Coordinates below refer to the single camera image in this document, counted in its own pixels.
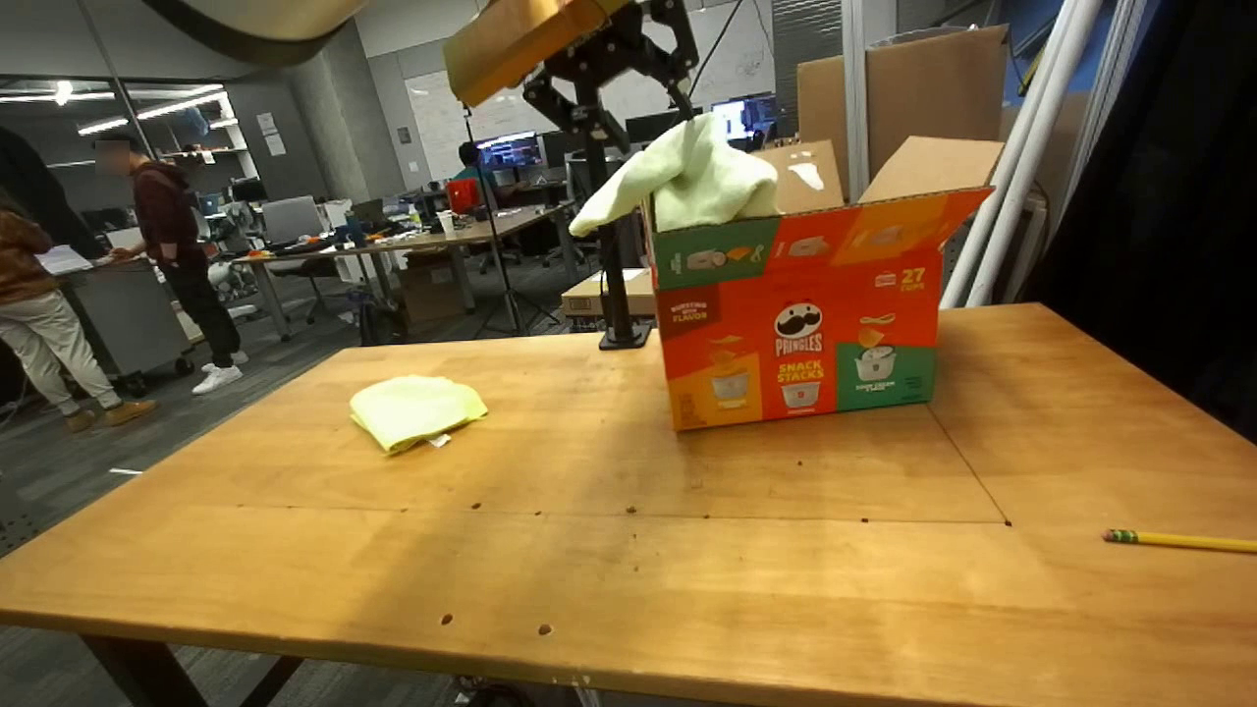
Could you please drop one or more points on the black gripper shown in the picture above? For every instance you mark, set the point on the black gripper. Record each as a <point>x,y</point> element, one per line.
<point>595,71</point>

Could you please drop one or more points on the white cloth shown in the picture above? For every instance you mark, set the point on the white cloth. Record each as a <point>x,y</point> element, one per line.
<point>693,178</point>

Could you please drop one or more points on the yellow cloth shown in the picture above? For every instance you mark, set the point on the yellow cloth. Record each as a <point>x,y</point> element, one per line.
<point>413,411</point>

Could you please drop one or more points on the orange Pringles cardboard box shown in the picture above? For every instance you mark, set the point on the orange Pringles cardboard box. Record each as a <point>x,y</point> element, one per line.
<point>788,339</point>

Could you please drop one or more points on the large brown cardboard box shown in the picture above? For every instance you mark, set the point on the large brown cardboard box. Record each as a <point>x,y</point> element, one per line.
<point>915,93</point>

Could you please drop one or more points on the cardboard box under desk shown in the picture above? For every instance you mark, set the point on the cardboard box under desk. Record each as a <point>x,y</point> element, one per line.
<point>432,297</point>

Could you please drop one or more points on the blue lit computer monitor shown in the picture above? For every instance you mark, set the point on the blue lit computer monitor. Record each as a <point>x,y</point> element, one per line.
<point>511,149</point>

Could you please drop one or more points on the black vertical pole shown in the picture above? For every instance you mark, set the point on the black vertical pole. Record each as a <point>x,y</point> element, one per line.
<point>617,287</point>

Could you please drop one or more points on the low wooden bench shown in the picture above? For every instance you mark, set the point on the low wooden bench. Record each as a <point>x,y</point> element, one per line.
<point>631,292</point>

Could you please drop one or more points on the black light stand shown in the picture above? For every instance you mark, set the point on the black light stand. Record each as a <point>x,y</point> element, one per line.
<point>487,211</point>

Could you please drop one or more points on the white column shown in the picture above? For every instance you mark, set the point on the white column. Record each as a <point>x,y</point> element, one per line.
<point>858,81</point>

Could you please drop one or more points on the long office desk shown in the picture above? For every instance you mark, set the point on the long office desk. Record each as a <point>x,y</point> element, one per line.
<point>394,241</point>

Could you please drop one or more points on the grey office chair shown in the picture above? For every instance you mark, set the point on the grey office chair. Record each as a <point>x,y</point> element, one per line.
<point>296,223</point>

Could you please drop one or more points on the white pipe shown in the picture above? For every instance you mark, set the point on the white pipe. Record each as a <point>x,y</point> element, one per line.
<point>1065,131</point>
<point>1033,131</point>

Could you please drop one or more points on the white shelf unit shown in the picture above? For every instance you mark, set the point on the white shelf unit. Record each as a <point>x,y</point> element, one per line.
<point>210,131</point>

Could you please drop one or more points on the person in dark red hoodie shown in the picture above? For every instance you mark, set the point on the person in dark red hoodie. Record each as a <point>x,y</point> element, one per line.
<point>161,223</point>

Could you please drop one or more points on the black curtain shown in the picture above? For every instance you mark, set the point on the black curtain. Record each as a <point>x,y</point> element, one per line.
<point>1181,198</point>

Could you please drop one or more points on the grey cabinet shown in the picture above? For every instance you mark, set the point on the grey cabinet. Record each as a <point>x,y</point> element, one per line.
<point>123,319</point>

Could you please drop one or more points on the person in brown top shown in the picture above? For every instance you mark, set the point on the person in brown top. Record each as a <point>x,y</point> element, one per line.
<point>46,339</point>

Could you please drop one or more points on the yellow pencil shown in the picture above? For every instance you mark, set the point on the yellow pencil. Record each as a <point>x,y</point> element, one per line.
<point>1181,538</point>

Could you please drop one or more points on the tan wrist camera block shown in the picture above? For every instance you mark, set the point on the tan wrist camera block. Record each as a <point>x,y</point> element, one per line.
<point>524,42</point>

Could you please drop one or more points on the black table frame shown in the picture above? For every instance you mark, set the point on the black table frame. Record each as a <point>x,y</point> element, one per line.
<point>140,672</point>

